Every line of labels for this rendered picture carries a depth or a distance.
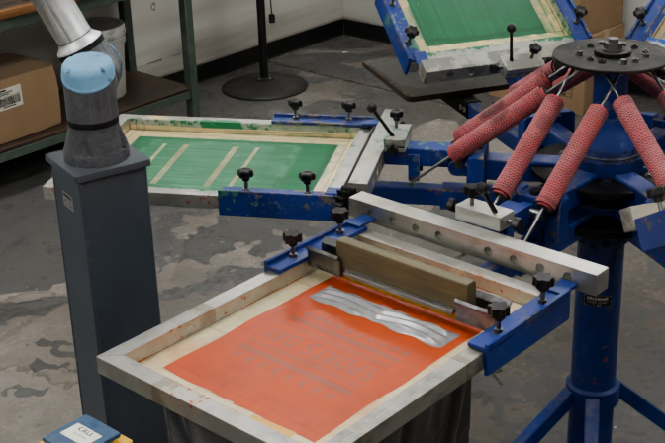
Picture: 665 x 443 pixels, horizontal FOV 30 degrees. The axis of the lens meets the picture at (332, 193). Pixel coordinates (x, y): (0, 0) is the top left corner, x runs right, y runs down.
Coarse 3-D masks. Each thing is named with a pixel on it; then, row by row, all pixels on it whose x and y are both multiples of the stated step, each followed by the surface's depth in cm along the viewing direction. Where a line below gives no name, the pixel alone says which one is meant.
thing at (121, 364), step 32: (416, 256) 282; (256, 288) 269; (480, 288) 272; (512, 288) 266; (192, 320) 256; (128, 352) 245; (480, 352) 240; (128, 384) 239; (160, 384) 233; (416, 384) 231; (448, 384) 233; (192, 416) 227; (224, 416) 222; (384, 416) 221
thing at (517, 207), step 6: (504, 204) 294; (510, 204) 294; (516, 204) 293; (522, 204) 293; (516, 210) 290; (522, 210) 291; (528, 210) 293; (516, 216) 289; (522, 216) 292; (468, 222) 284; (486, 228) 281; (504, 234) 287
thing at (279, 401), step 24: (408, 312) 263; (432, 312) 263; (384, 336) 254; (408, 336) 254; (408, 360) 245; (432, 360) 245; (288, 384) 238; (384, 384) 237; (264, 408) 231; (288, 408) 230; (312, 408) 230; (336, 408) 230; (360, 408) 230; (312, 432) 223
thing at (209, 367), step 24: (312, 288) 275; (336, 288) 275; (360, 288) 275; (264, 312) 265; (288, 312) 265; (336, 312) 264; (240, 336) 256; (192, 360) 248; (216, 360) 248; (216, 384) 239; (240, 384) 239; (264, 384) 239
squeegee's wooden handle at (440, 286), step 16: (352, 240) 273; (352, 256) 272; (368, 256) 269; (384, 256) 266; (400, 256) 265; (368, 272) 270; (384, 272) 267; (400, 272) 264; (416, 272) 260; (432, 272) 258; (448, 272) 257; (400, 288) 265; (416, 288) 262; (432, 288) 259; (448, 288) 256; (464, 288) 253; (448, 304) 257
